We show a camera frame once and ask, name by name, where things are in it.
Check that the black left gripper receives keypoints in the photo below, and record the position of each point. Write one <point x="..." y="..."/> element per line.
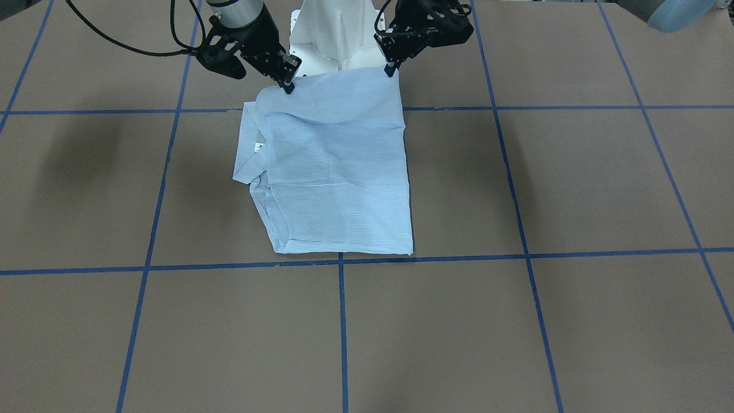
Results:
<point x="401" y="43"/>

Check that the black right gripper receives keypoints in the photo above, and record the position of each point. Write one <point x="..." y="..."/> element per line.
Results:
<point x="257" y="33"/>

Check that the light blue button shirt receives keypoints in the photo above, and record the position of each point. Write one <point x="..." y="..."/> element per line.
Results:
<point x="326" y="165"/>

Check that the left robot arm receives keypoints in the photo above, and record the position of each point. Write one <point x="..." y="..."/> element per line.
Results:
<point x="664" y="16"/>

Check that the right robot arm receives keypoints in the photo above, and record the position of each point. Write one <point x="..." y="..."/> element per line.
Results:
<point x="244" y="32"/>

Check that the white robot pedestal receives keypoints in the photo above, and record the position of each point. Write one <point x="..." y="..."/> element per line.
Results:
<point x="331" y="36"/>

